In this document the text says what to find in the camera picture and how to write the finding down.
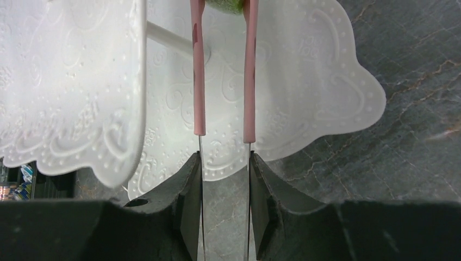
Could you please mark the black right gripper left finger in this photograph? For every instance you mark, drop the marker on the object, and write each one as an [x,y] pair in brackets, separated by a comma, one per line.
[162,224]

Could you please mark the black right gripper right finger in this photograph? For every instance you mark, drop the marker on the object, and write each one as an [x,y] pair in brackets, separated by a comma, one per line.
[290,225]

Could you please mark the pink-handled metal tongs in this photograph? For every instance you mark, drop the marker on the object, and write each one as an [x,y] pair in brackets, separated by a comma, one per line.
[250,12]

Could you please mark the green swirl roll cake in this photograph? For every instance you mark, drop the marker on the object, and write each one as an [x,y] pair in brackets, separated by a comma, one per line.
[234,7]

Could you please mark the black poker chip case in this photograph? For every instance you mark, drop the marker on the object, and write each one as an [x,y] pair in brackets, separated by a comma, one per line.
[26,182]

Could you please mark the white three-tier cake stand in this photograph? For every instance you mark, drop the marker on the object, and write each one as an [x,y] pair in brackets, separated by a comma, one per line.
[109,85]

